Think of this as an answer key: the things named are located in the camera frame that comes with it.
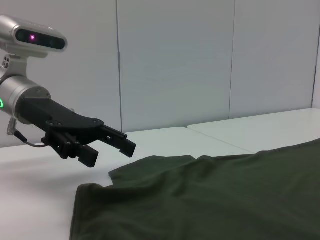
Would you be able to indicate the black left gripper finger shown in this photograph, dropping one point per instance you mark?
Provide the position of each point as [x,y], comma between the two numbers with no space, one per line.
[122,145]
[86,156]

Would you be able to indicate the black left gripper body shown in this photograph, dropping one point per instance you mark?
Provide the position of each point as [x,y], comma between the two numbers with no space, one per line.
[62,117]

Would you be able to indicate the dark green t-shirt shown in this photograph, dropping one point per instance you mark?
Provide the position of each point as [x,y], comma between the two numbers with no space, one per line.
[200,200]

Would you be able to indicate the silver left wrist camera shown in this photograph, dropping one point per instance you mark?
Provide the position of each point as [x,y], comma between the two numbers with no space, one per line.
[37,37]

